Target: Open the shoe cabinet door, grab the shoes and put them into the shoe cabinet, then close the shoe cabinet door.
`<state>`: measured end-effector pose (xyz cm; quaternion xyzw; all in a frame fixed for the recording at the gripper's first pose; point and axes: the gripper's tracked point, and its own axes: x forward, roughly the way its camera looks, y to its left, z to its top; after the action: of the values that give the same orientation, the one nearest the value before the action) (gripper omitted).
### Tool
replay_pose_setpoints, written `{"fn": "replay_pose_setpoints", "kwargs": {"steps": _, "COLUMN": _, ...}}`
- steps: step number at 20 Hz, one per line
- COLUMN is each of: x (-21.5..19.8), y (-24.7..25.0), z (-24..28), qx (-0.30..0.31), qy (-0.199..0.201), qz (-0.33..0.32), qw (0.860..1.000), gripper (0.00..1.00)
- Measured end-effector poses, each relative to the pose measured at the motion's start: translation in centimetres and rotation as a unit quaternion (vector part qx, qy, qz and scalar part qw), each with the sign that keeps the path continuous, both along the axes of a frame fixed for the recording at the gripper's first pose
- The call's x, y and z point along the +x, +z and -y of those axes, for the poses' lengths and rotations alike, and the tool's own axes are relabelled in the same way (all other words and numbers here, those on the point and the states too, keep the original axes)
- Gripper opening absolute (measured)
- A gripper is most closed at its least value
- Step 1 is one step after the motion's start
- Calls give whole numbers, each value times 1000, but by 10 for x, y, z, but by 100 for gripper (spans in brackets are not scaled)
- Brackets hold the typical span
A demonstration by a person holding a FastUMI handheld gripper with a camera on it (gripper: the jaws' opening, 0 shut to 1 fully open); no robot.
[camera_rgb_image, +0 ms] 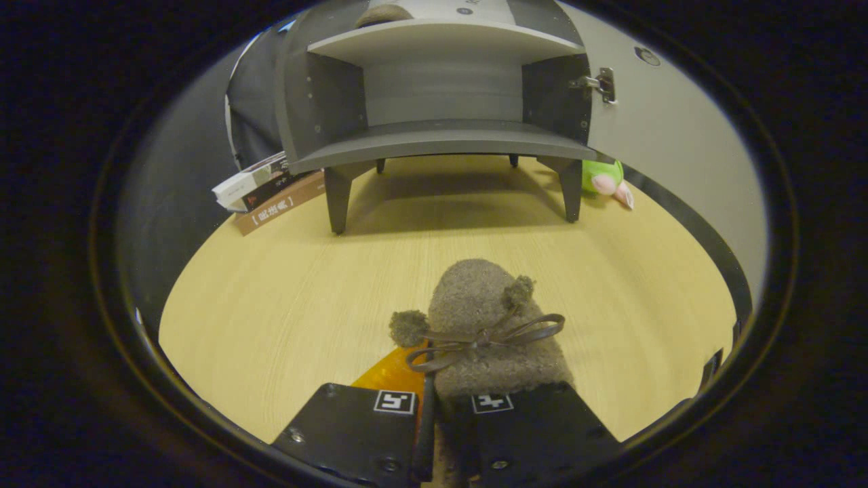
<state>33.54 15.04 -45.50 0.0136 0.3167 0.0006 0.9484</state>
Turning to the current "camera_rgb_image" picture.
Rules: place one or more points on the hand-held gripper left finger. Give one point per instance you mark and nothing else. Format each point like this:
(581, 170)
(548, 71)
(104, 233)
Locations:
(427, 440)

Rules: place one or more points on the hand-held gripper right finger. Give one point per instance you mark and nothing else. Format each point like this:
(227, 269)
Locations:
(536, 434)

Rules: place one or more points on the brown fuzzy shoe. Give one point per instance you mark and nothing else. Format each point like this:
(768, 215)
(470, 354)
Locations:
(383, 15)
(475, 298)

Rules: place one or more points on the dark grey shoe cabinet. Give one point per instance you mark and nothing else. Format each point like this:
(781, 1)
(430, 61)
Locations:
(441, 139)

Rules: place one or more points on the metal door hinge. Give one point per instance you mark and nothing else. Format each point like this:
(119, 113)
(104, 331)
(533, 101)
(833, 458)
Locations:
(603, 85)

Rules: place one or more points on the green and pink plush toy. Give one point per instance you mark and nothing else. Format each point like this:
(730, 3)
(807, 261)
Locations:
(600, 177)

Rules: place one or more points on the brown book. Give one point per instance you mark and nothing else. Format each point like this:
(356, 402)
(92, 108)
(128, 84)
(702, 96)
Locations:
(278, 210)

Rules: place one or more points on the black book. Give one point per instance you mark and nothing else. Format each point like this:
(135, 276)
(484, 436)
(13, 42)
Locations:
(274, 190)

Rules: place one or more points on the black backdrop cloth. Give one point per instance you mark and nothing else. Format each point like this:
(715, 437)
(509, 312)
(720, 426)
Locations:
(254, 115)

